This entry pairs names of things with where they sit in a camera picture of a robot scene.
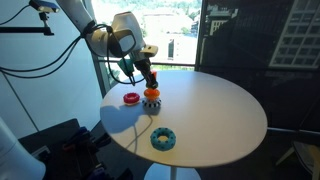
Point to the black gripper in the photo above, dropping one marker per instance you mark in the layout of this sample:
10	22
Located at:
142	63

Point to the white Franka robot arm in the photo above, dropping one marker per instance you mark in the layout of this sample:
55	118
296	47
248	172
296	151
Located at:
100	36

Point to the orange ball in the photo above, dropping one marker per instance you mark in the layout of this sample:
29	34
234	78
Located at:
151	94

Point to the dark metal window handrail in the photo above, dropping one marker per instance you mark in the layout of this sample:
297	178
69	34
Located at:
173	63

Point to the black equipment cart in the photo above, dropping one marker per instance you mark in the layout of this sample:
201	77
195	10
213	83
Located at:
53	133

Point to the white chair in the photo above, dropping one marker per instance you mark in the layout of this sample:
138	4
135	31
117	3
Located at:
306	156

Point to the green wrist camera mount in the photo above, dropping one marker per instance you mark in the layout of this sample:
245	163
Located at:
126	66

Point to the tan wrist camera box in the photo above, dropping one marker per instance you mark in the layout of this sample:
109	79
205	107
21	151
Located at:
149	50

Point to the white table pedestal base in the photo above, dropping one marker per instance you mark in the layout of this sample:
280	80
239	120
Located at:
160	173

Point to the camera on black stand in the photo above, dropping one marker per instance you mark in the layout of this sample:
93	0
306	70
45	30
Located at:
43	6

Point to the white rounded pedestal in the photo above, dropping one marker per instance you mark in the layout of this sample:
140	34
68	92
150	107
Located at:
16	156

